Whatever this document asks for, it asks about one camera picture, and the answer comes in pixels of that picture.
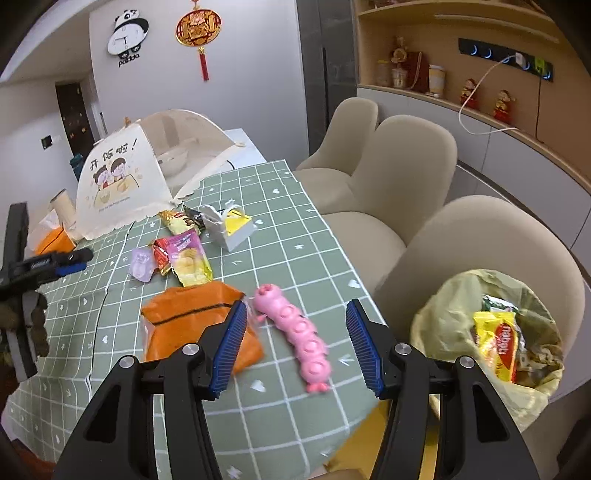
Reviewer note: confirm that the red snack wrapper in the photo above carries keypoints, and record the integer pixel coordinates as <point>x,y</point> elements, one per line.
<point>161,258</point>

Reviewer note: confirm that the wall switch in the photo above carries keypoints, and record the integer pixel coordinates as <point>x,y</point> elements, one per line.
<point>46,141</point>

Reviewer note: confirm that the glass jar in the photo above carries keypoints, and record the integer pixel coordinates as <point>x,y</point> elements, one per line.
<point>383,74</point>

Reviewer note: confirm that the red figurine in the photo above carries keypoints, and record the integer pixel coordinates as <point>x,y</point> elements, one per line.
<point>502,108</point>
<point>468,94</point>

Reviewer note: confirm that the purple jelly cup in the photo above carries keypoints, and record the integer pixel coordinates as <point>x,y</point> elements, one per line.
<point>142,265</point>

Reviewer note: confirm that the black power strip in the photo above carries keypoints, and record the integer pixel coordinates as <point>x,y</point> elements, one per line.
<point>489,48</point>

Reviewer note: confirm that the green charger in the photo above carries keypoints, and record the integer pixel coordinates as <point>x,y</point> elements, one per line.
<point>544,69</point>

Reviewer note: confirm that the grey yellow paper box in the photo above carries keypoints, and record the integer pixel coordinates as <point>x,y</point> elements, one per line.
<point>231,230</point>

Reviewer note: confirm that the wooden wall shelf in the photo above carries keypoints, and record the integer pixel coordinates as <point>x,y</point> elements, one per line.
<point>415,14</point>

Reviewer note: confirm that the gold snack wrapper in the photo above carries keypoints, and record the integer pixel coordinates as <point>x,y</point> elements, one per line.
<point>178,221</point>

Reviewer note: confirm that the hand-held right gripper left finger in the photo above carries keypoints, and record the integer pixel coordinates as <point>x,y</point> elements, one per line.
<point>228,350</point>

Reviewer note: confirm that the white lidded cup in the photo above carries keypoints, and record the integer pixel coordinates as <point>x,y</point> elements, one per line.
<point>437,82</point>

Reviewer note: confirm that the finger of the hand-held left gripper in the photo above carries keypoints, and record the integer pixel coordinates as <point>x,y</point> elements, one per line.
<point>74,261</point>

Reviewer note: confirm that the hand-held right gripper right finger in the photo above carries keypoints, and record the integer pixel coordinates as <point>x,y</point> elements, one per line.
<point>364,350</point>

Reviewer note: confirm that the white charger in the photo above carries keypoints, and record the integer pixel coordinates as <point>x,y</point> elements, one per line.
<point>521,61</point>

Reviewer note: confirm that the yellow bin liner bag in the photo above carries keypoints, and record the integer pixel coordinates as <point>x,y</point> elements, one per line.
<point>448,314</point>

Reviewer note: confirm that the person's left hand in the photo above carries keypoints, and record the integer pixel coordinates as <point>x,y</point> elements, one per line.
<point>39,323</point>

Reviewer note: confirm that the yellow red-label packet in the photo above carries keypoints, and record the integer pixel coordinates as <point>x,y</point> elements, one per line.
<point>496,346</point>

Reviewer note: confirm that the white cabinet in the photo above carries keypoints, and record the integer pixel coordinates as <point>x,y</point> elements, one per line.
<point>508,166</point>

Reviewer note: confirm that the dark snack wrapper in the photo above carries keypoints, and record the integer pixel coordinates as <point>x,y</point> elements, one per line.
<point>194,214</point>

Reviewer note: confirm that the green white wrapper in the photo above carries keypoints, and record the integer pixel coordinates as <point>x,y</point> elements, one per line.
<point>496,304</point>

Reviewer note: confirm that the dark door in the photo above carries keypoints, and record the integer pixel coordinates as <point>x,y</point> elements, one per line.
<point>76,120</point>

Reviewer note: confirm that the beige chair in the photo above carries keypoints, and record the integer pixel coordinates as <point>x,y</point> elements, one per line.
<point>485,230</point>
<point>406,161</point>
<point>351,134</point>

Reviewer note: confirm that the small orange tissue pack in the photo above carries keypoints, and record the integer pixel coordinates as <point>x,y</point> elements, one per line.
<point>53,242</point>

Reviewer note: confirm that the red bag with flowers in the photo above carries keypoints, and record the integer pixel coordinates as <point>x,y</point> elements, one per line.
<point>413,69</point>

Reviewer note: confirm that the green checkered tablecloth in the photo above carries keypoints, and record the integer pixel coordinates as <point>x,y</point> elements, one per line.
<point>300,240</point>

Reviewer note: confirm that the beige cup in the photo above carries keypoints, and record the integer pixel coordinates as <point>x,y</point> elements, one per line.
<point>63,207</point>

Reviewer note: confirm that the cream mesh food cover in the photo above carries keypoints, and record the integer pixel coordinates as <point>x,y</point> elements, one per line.
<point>115,194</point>

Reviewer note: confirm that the large orange packet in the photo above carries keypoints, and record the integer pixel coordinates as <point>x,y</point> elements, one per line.
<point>184,318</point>

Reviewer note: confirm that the purple yellow chips bag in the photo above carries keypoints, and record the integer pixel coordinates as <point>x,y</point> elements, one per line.
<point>191,263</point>

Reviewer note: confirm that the pink caterpillar toy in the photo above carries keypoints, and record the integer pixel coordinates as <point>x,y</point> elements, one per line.
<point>295,332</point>

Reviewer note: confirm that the panda wall clock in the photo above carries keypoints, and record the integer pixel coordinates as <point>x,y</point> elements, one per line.
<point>127,39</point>

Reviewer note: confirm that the red gold knot ornament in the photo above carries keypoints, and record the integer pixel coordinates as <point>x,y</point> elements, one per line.
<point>198,27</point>

